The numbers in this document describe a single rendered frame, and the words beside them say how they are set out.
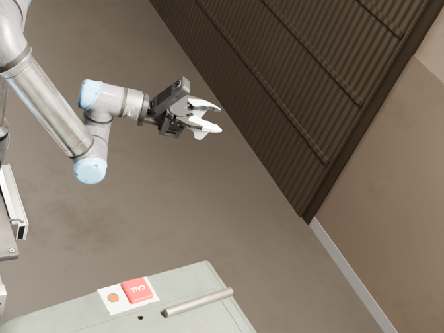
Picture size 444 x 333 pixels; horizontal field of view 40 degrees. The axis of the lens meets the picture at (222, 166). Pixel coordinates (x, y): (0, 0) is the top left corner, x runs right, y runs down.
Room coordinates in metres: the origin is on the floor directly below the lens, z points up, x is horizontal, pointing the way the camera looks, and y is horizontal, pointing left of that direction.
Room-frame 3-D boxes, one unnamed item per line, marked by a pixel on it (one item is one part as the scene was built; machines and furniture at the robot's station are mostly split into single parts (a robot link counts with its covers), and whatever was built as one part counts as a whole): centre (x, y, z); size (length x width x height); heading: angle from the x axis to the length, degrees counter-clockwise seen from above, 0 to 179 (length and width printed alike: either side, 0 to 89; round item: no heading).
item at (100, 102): (1.23, 0.34, 1.56); 0.11 x 0.08 x 0.09; 110
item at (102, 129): (1.21, 0.33, 1.46); 0.11 x 0.08 x 0.11; 20
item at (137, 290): (0.97, 0.07, 1.26); 0.06 x 0.06 x 0.02; 48
